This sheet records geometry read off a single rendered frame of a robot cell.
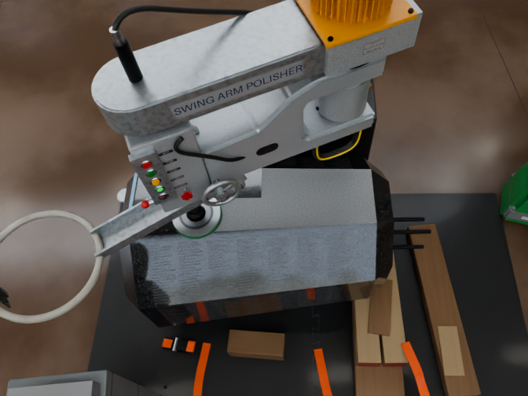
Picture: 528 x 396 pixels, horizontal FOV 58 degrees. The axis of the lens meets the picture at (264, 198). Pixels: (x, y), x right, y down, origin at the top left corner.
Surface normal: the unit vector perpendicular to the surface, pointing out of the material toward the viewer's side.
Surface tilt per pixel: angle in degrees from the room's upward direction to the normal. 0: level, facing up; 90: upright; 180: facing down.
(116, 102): 0
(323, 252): 45
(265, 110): 40
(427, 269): 0
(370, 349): 0
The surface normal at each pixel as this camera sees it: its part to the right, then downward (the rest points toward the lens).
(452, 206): -0.07, -0.48
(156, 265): -0.04, 0.28
